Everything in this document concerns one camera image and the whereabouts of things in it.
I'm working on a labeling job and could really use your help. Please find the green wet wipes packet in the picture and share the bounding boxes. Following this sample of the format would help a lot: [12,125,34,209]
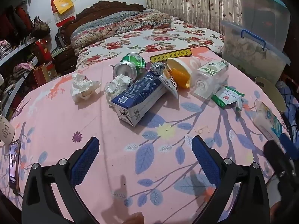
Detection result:
[211,86,245,111]

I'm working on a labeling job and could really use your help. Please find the clear plastic floral bottle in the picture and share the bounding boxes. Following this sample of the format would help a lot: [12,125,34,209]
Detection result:
[190,60,229,100]

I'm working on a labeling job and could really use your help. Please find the white paper wrapper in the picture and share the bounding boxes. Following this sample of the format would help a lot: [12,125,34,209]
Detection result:
[70,73,101,103]

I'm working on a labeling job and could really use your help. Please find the blue white milk carton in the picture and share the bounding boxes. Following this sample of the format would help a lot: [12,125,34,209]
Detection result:
[112,72,167,126]

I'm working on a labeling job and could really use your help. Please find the pink paper noodle cup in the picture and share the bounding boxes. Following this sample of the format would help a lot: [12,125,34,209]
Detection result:
[166,56,201,88]

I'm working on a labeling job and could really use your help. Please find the white tissue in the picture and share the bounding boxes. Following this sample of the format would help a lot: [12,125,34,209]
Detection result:
[104,74,133,107]

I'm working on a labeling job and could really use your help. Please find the yellow spice box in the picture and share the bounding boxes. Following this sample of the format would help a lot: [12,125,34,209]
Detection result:
[149,49,192,63]

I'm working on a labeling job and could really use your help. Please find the foil snack wrapper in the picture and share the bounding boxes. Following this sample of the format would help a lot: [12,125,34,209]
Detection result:
[150,62,178,99]

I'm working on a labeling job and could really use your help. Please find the crushed green soda can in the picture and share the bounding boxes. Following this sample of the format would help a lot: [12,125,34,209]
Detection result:
[113,53,146,80]

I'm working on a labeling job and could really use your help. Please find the smartphone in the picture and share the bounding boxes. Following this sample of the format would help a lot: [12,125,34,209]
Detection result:
[9,140,21,193]

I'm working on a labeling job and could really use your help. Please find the blue clothes pile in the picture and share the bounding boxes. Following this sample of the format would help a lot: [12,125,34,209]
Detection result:
[276,79,298,148]

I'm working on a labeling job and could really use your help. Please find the white mug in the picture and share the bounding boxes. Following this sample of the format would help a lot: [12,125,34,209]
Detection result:
[0,114,15,147]

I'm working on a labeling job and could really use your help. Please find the pink floral blanket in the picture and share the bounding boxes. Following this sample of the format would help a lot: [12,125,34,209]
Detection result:
[11,66,280,223]

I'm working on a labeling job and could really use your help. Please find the clear storage box teal lid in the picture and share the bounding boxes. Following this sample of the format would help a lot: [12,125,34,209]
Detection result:
[241,0,290,51]

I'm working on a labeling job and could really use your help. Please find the white red floral bedsheet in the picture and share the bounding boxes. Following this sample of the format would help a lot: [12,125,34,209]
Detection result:
[76,20,224,70]

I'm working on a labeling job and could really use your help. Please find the cluttered shelf unit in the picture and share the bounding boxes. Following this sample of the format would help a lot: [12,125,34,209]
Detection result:
[1,0,51,118]

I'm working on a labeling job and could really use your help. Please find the beige leaf pattern curtain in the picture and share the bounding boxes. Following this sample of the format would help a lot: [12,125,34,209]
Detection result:
[147,0,242,34]

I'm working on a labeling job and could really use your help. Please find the folded patterned quilt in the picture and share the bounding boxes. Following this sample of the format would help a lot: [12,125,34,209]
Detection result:
[70,10,172,50]

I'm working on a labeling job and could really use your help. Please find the dark wooden headboard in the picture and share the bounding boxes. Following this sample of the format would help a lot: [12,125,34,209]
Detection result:
[59,1,145,46]

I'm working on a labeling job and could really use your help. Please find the clear storage box blue handle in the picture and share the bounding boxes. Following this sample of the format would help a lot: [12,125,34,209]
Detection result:
[221,21,290,84]

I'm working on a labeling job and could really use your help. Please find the red yellow wall calendar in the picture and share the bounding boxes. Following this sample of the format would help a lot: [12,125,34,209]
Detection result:
[50,0,75,28]

